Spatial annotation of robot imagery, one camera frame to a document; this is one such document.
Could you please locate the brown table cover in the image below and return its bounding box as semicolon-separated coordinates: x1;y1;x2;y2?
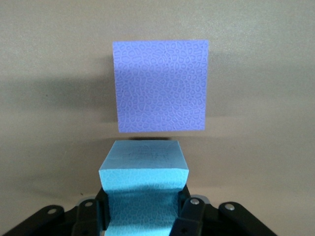
0;0;315;236

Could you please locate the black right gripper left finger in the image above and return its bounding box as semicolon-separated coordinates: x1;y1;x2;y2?
72;188;109;236

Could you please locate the purple foam block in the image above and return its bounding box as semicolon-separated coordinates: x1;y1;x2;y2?
112;39;210;134

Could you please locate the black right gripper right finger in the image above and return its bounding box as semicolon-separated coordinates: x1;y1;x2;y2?
172;185;210;236

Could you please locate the light blue foam block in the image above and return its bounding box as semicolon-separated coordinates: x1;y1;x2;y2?
98;140;190;236

